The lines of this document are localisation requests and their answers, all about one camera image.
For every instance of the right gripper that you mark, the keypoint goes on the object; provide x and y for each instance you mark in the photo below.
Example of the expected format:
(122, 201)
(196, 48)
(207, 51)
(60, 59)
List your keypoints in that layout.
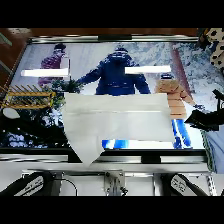
(199, 120)

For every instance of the white T-shirt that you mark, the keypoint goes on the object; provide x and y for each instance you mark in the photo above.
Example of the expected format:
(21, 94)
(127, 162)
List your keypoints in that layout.
(116, 121)

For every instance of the green striped garment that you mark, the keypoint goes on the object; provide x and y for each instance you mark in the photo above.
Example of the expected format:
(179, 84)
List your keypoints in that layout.
(215, 151)

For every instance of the white black-spotted garment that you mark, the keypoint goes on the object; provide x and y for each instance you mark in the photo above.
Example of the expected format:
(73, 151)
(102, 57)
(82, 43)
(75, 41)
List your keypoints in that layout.
(217, 45)

